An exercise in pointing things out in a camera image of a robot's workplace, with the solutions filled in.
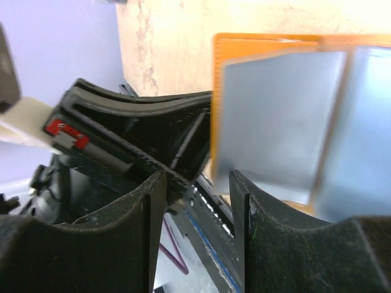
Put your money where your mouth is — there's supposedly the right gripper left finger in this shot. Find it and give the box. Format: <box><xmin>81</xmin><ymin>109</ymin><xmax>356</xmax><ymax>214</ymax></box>
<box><xmin>1</xmin><ymin>171</ymin><xmax>167</xmax><ymax>292</ymax></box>

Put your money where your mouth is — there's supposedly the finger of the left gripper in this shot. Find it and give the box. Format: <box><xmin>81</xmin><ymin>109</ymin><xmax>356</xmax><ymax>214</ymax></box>
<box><xmin>54</xmin><ymin>79</ymin><xmax>211</xmax><ymax>185</ymax></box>

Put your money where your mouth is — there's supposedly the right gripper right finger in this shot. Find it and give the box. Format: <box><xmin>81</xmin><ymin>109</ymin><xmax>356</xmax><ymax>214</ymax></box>
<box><xmin>229</xmin><ymin>170</ymin><xmax>390</xmax><ymax>292</ymax></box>

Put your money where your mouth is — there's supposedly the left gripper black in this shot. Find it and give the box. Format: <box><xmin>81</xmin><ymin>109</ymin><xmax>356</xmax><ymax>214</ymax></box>
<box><xmin>30</xmin><ymin>108</ymin><xmax>171</xmax><ymax>224</ymax></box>

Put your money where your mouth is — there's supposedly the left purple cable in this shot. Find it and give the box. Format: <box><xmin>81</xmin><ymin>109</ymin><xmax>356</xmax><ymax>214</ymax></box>
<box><xmin>160</xmin><ymin>218</ymin><xmax>189</xmax><ymax>275</ymax></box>

